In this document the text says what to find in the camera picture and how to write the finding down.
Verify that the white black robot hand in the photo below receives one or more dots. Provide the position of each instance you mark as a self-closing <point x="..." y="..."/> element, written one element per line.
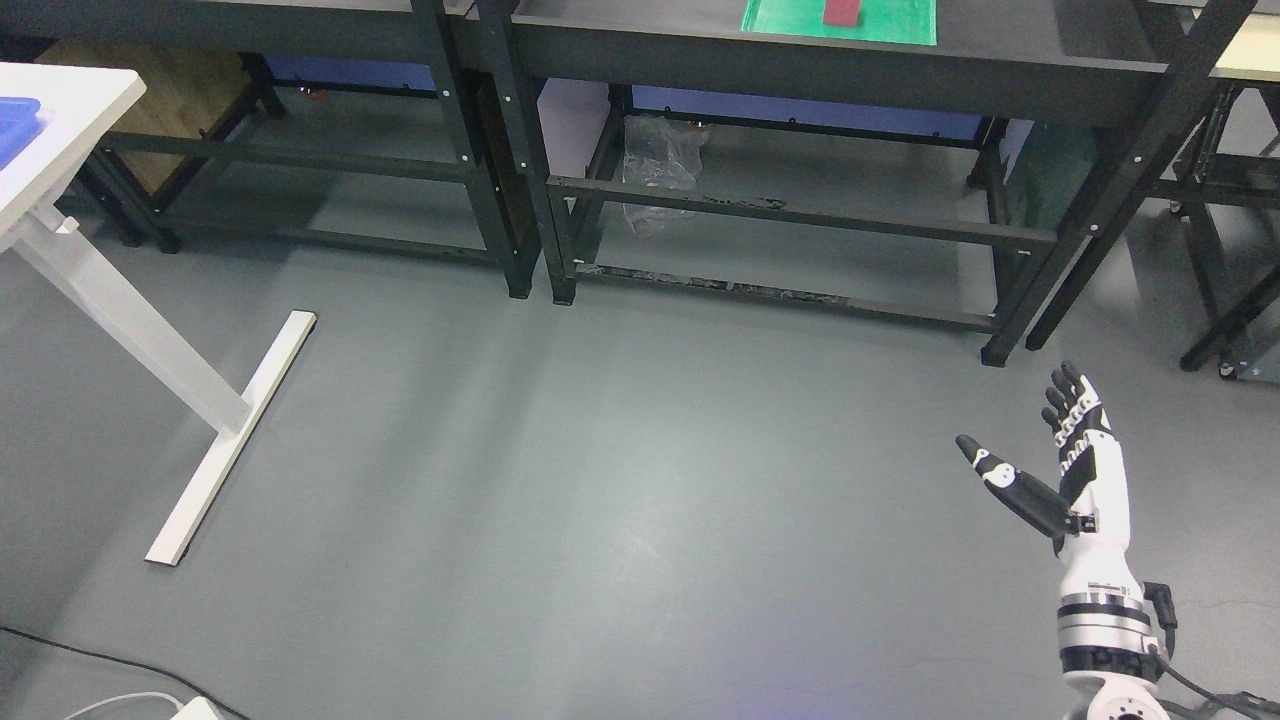
<point x="1087" y="517"/>

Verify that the pink cube block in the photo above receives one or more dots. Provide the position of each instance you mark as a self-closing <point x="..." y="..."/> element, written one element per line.
<point x="841" y="13"/>

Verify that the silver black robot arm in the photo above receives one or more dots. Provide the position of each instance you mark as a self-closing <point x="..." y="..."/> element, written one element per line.
<point x="1115" y="653"/>

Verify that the black metal shelf right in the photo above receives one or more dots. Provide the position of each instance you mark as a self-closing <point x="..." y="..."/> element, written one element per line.
<point x="1133" y="73"/>

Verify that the black metal shelf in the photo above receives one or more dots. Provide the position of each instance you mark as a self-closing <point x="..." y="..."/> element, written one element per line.
<point x="365" y="128"/>
<point x="1133" y="73"/>

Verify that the black shelf far right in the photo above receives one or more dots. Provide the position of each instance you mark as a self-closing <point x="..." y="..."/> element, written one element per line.
<point x="1220" y="200"/>

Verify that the green plastic tray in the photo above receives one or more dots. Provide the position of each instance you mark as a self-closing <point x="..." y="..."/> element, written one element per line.
<point x="894" y="22"/>

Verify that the black metal shelf left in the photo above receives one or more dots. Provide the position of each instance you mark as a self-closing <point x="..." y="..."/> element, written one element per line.
<point x="365" y="128"/>

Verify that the blue plastic tray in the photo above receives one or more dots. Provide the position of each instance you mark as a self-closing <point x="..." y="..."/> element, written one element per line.
<point x="21" y="124"/>

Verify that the clear plastic bag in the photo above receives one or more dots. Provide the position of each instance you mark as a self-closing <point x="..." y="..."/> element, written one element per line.
<point x="665" y="154"/>

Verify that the white power strip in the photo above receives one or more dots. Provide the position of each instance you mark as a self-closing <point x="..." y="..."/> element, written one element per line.
<point x="199" y="707"/>

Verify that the wooden crate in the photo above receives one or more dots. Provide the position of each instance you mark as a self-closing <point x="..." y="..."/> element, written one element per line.
<point x="188" y="91"/>

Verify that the white table with leg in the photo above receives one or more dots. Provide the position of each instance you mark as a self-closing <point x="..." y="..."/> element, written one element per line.
<point x="77" y="106"/>

